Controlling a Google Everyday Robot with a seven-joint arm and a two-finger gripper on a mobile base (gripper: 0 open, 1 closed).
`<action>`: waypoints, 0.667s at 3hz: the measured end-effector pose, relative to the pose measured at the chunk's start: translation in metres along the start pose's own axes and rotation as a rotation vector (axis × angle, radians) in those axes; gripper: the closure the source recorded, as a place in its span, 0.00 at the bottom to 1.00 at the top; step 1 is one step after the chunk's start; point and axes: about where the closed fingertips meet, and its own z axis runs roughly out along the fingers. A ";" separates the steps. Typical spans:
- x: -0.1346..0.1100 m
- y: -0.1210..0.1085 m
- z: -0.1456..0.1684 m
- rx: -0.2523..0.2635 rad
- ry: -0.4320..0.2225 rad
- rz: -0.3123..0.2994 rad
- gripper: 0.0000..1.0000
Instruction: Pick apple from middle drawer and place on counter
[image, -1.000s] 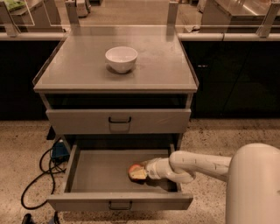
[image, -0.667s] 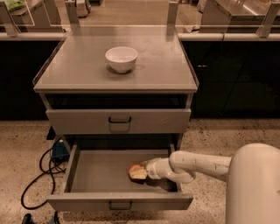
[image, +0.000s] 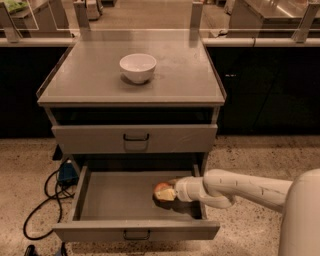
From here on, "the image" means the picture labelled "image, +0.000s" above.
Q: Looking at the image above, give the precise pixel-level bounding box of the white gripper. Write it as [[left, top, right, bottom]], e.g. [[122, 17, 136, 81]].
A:
[[154, 176, 203, 202]]

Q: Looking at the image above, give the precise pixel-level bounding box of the red apple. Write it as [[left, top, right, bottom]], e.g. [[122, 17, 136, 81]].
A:
[[153, 182, 171, 195]]

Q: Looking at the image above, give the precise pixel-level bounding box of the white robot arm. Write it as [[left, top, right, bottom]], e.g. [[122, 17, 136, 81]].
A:
[[153, 169, 320, 256]]

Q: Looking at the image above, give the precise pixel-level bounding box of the closed grey upper drawer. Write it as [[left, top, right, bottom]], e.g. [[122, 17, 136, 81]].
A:
[[52, 125, 217, 154]]

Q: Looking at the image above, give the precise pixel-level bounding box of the open grey lower drawer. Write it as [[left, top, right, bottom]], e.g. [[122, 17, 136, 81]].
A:
[[54, 166, 220, 242]]

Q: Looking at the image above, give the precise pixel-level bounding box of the grey metal drawer cabinet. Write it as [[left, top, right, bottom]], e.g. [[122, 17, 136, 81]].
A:
[[36, 29, 228, 243]]

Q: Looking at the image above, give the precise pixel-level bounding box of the blue power box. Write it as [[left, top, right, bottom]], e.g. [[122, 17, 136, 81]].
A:
[[58, 160, 79, 184]]

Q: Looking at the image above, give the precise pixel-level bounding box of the white ceramic bowl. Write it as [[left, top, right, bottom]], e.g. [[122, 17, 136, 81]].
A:
[[119, 53, 157, 84]]

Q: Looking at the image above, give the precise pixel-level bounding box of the black wheel bottom left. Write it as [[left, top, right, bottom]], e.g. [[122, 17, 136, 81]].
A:
[[24, 244, 39, 256]]

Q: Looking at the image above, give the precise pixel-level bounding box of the clear acrylic barrier panel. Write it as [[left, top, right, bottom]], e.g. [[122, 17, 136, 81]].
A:
[[0, 0, 320, 44]]

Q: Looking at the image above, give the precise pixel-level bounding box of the grey cabinet background left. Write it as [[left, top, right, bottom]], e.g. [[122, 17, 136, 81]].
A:
[[0, 0, 71, 38]]

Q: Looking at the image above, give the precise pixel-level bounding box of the green object top left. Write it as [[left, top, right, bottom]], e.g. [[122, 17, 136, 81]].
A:
[[1, 0, 28, 14]]

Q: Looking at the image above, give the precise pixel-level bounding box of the white horizontal rail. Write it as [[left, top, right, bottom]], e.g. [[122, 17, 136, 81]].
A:
[[0, 38, 320, 48]]

